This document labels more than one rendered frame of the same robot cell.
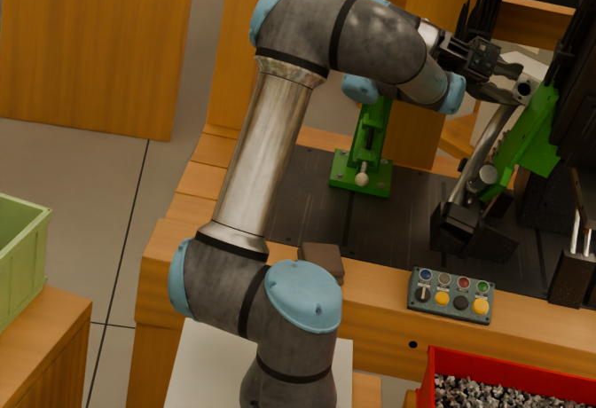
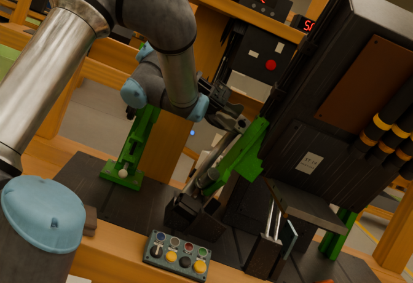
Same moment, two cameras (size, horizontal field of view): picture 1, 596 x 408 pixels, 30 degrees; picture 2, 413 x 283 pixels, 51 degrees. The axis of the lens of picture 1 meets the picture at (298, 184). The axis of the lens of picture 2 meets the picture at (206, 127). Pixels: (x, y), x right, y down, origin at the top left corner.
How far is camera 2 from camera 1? 1.00 m
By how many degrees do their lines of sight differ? 20
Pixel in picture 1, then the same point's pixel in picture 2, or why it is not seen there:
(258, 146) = (32, 63)
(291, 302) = (24, 211)
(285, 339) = (9, 255)
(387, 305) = (126, 257)
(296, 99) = (79, 33)
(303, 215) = (75, 188)
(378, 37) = not seen: outside the picture
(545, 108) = (259, 130)
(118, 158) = not seen: outside the picture
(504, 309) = (214, 274)
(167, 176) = not seen: hidden behind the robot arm
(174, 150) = not seen: hidden behind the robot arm
